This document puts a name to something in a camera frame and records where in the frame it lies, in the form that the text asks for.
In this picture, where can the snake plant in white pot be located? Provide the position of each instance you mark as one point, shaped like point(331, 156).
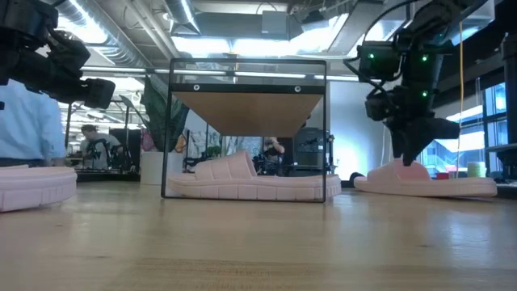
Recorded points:
point(155, 117)

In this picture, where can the pink slide sandal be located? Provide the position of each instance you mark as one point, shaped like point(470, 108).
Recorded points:
point(36, 188)
point(242, 188)
point(444, 186)

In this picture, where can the long ceiling light strip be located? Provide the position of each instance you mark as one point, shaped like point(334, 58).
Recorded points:
point(266, 75)

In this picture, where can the black domed object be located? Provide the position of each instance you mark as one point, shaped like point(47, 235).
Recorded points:
point(355, 177)

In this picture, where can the colourful patchwork quilt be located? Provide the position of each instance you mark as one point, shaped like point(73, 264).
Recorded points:
point(180, 144)

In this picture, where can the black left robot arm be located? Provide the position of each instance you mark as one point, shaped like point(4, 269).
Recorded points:
point(24, 20)

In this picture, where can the black side desk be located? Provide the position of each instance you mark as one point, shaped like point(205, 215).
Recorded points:
point(503, 148)

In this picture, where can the large silver ventilation duct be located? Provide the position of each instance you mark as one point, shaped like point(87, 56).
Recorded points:
point(113, 36)

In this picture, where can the wooden shelf black metal frame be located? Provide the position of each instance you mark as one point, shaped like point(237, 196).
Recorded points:
point(250, 113)

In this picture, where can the grey ceiling box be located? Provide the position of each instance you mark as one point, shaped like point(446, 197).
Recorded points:
point(274, 22)

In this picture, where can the black camera gantry frame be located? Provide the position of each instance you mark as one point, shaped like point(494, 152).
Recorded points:
point(68, 133)

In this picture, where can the black aluminium table frame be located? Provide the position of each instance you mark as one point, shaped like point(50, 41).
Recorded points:
point(507, 191)

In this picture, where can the pale green spool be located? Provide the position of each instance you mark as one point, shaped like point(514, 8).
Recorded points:
point(476, 169)

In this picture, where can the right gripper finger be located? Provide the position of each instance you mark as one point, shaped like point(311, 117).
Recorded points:
point(424, 147)
point(398, 143)

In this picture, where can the black monitor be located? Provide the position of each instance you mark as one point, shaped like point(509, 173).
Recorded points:
point(311, 141)

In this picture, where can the black panel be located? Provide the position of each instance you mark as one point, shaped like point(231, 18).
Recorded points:
point(129, 149)

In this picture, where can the small red container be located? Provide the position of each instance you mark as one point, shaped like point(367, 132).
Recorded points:
point(442, 176)

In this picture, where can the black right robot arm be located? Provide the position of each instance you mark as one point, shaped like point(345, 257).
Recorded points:
point(424, 72)

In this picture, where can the small silver ventilation duct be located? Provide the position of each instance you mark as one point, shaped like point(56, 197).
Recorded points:
point(182, 14)

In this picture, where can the pale patterned blanket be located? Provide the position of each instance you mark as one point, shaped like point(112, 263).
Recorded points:
point(198, 147)

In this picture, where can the black pole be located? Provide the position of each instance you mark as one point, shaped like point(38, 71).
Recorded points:
point(509, 81)

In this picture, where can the person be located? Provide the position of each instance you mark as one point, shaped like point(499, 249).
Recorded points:
point(274, 148)
point(24, 121)
point(99, 143)

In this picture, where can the black-framed window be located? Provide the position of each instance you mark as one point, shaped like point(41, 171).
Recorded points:
point(494, 101)

